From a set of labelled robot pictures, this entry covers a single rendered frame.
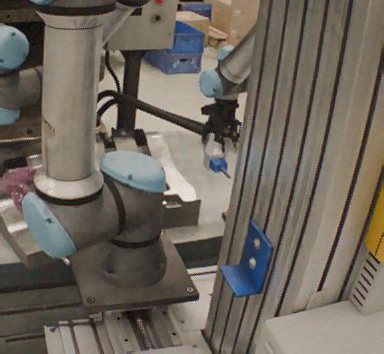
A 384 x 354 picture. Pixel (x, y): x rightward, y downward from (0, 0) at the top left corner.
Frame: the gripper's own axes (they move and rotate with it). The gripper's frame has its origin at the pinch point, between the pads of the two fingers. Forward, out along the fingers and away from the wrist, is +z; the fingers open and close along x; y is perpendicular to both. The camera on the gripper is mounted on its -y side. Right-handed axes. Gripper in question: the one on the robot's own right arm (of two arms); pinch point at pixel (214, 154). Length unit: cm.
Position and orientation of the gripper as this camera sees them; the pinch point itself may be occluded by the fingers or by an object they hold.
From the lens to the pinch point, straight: 170.7
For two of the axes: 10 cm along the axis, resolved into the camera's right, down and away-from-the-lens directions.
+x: 9.1, -0.9, 3.9
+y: 3.9, 4.6, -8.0
